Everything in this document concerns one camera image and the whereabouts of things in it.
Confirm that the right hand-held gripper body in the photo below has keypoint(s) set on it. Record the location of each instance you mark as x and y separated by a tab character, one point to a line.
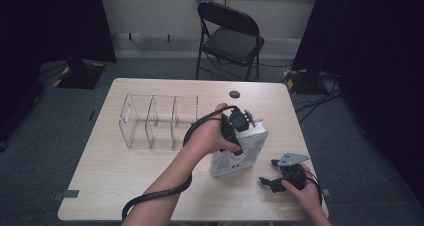
293	159

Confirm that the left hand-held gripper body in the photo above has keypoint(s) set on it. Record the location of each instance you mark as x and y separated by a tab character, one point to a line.
238	119

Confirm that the white book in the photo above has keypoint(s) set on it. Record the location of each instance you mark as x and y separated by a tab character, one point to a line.
240	159

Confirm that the clear acrylic divided organizer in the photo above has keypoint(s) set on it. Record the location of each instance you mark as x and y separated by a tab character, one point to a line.
156	122

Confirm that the person's left hand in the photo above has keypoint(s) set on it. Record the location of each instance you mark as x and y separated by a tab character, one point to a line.
206	136

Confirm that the person's right hand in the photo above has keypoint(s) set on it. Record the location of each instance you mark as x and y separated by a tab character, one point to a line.
308	196

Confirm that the black round table grommet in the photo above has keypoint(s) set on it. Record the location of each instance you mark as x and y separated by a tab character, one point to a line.
234	94

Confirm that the grey tape strip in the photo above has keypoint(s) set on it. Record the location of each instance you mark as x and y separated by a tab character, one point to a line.
326	192
66	194

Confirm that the black stand base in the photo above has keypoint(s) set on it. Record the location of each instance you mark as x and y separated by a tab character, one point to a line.
305	82
80	74

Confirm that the black folding chair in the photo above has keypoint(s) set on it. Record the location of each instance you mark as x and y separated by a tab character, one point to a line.
233	42

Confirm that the dark curtain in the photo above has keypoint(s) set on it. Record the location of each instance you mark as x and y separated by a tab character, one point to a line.
373	52
50	29

